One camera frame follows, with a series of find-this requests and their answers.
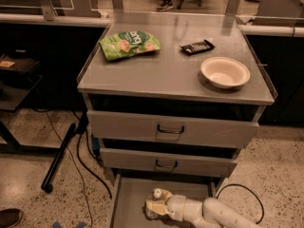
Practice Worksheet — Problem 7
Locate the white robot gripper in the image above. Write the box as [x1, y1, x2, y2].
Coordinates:
[145, 189, 203, 222]

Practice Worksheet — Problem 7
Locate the clear plastic bottle white cap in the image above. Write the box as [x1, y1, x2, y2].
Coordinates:
[145, 188, 165, 219]

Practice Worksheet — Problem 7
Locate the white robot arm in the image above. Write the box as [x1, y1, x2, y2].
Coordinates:
[145, 188, 261, 228]

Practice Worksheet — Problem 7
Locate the bottom grey open drawer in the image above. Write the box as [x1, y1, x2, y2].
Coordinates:
[106, 170, 216, 228]

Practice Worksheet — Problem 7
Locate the middle grey drawer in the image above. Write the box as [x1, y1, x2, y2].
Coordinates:
[101, 148, 238, 178]

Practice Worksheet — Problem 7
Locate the top grey drawer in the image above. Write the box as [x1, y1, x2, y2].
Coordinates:
[87, 110, 258, 148]

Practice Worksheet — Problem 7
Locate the grey metal drawer cabinet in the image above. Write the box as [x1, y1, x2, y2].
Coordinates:
[76, 10, 278, 228]

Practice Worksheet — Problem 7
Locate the black pole with wheel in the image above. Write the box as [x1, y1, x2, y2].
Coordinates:
[41, 123, 76, 194]

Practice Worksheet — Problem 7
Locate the white paper bowl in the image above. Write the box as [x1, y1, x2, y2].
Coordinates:
[200, 57, 251, 89]

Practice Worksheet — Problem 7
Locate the dark candy bar wrapper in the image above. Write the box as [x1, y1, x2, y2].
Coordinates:
[180, 40, 215, 55]

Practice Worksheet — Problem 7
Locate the brown shoe bottom left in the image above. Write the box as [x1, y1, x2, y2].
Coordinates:
[0, 208, 23, 228]

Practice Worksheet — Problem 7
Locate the green snack chip bag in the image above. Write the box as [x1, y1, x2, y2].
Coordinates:
[99, 30, 161, 61]

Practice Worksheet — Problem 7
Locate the black side table left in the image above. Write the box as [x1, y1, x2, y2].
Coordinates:
[0, 73, 61, 154]

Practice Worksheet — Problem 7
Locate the dark tray with orange card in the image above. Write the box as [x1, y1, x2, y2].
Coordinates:
[0, 50, 40, 75]

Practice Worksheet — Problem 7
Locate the black cable left floor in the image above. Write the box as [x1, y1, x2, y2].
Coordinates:
[74, 111, 113, 200]

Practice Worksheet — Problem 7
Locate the white rail right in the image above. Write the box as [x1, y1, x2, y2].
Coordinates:
[238, 25, 304, 38]

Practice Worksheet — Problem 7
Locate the white rail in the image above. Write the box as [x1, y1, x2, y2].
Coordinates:
[238, 25, 304, 38]
[0, 13, 112, 28]

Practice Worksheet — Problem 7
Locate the white rail left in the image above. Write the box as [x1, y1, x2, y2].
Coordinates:
[0, 13, 112, 28]

